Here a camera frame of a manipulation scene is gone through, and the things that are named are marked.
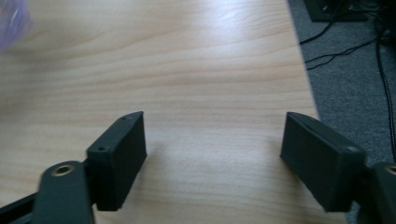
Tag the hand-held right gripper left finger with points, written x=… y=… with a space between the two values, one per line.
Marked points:
x=120 y=161

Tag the translucent purple plastic object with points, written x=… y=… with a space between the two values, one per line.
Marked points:
x=12 y=21

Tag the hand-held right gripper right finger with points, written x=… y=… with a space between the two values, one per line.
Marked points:
x=320 y=161

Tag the black stand base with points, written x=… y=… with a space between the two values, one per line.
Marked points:
x=337 y=11

